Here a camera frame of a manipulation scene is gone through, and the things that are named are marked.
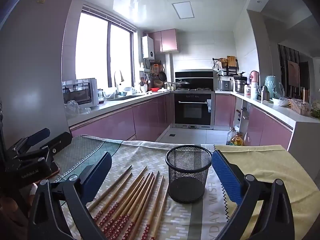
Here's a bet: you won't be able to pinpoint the clear plastic bottle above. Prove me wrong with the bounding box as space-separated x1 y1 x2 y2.
226 127 237 145

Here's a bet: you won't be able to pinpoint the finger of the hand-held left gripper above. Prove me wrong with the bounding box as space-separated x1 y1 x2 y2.
17 132 73 162
7 127 51 155

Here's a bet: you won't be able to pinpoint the wok with lid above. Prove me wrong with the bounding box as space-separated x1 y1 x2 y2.
175 79 191 90

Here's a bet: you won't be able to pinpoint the white water heater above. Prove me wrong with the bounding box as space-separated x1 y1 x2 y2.
141 35 155 60

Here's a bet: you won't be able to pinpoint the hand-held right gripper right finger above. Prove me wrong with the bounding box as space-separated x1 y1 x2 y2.
211 150 295 240

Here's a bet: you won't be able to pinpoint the grey refrigerator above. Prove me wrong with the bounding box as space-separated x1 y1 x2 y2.
0 0 80 150

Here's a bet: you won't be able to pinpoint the person's left hand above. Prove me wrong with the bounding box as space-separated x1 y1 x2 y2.
0 183 38 240

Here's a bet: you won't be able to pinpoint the bunch of wooden chopsticks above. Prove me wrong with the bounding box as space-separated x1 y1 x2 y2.
87 165 169 240

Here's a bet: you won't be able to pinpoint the kitchen window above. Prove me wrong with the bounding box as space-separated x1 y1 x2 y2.
75 5 138 90

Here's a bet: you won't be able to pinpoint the patterned tablecloth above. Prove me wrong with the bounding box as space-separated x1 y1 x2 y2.
54 135 317 240

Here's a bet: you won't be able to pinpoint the steel pot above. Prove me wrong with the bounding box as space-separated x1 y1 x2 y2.
234 79 248 93

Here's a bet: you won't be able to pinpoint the steel kitchen faucet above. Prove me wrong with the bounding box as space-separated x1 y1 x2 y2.
114 70 125 98

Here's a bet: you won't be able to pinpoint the black mesh pen holder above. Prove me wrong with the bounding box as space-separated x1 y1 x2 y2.
165 144 212 204

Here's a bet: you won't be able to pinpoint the black range hood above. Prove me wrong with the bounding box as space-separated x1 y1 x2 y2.
174 69 214 90

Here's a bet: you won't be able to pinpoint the white bowl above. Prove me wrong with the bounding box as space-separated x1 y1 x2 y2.
272 97 290 107

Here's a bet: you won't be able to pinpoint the pink base cabinets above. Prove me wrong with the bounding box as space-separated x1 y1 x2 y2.
214 94 294 150
69 91 175 142

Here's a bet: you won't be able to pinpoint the pink wall cabinet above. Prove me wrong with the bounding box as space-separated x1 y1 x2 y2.
149 29 178 53

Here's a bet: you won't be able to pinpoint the striped curtain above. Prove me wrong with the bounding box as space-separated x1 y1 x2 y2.
277 44 300 98

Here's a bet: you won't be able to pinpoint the clear plastic bag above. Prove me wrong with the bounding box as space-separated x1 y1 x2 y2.
64 100 92 117

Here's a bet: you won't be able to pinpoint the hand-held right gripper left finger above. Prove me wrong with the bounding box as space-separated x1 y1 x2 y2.
28 151 113 240

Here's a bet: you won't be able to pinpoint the clear plastic food box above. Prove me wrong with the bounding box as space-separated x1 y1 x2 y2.
290 99 312 117

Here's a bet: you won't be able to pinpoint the yellow cooking oil bottle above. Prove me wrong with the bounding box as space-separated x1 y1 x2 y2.
231 131 244 146

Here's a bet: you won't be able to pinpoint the teal covered appliance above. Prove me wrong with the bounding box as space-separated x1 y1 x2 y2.
264 75 285 100

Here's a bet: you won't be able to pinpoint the pink kettle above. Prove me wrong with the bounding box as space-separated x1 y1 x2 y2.
249 70 260 85

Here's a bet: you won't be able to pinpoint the black built-in oven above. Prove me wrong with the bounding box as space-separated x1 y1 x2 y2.
174 91 215 130

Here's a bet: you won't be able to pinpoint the ceiling light panel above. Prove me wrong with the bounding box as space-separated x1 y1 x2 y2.
171 1 195 20

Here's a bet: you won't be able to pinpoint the silver rice cooker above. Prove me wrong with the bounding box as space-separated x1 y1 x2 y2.
218 79 234 92

